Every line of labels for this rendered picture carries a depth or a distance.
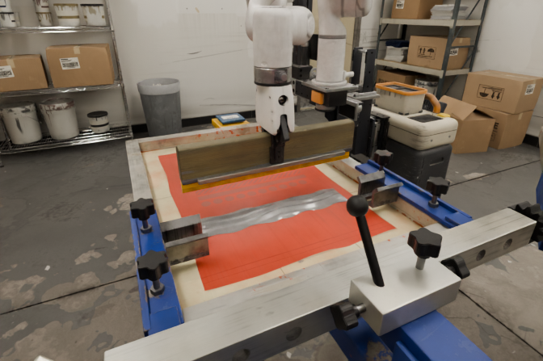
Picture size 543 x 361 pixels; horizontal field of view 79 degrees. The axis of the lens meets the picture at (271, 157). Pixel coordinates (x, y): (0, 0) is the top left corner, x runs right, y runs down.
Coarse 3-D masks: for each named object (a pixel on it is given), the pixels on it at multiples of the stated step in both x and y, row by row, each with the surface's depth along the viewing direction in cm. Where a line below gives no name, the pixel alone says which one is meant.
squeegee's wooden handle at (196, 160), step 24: (336, 120) 77; (192, 144) 64; (216, 144) 65; (240, 144) 67; (264, 144) 69; (288, 144) 71; (312, 144) 74; (336, 144) 77; (192, 168) 64; (216, 168) 66; (240, 168) 69
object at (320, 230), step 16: (320, 176) 92; (272, 192) 84; (288, 192) 84; (304, 192) 84; (336, 208) 77; (368, 208) 77; (288, 224) 71; (304, 224) 71; (320, 224) 71; (336, 224) 71; (352, 224) 71; (368, 224) 71; (384, 224) 71; (304, 240) 66; (320, 240) 66; (336, 240) 66; (352, 240) 66
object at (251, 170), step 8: (328, 152) 77; (336, 152) 77; (344, 152) 77; (288, 160) 73; (296, 160) 73; (304, 160) 73; (312, 160) 74; (248, 168) 69; (256, 168) 69; (264, 168) 70; (272, 168) 71; (208, 176) 66; (216, 176) 66; (224, 176) 66; (232, 176) 67; (240, 176) 68; (200, 184) 65
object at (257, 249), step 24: (168, 168) 97; (192, 192) 84; (216, 240) 66; (240, 240) 66; (264, 240) 66; (288, 240) 66; (216, 264) 60; (240, 264) 60; (264, 264) 60; (288, 264) 60
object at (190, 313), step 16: (224, 128) 118; (240, 128) 119; (256, 128) 122; (128, 144) 105; (144, 144) 107; (160, 144) 109; (176, 144) 111; (128, 160) 93; (352, 160) 93; (144, 176) 84; (352, 176) 90; (144, 192) 77; (400, 208) 75; (416, 208) 71; (432, 224) 67; (400, 240) 61; (352, 256) 57; (304, 272) 53; (320, 272) 53; (256, 288) 50; (272, 288) 50; (208, 304) 47; (224, 304) 47; (192, 320) 45
